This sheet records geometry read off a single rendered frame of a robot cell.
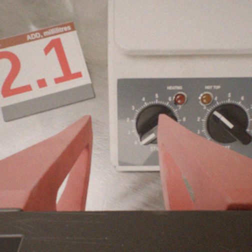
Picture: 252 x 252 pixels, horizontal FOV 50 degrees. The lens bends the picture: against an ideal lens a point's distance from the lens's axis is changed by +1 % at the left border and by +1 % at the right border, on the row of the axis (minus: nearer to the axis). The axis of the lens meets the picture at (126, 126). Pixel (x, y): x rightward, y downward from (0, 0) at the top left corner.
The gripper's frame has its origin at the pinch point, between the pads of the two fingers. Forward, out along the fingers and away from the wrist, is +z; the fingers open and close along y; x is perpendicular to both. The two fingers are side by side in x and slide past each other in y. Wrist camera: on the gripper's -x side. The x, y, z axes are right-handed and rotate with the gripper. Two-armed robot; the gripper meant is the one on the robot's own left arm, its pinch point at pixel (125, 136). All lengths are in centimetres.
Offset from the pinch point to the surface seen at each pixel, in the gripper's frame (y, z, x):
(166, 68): -3.1, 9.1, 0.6
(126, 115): -0.1, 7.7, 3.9
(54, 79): 6.7, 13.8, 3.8
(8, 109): 11.2, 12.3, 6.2
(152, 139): -2.0, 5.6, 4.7
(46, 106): 7.6, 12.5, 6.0
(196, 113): -5.6, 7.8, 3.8
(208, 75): -6.3, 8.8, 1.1
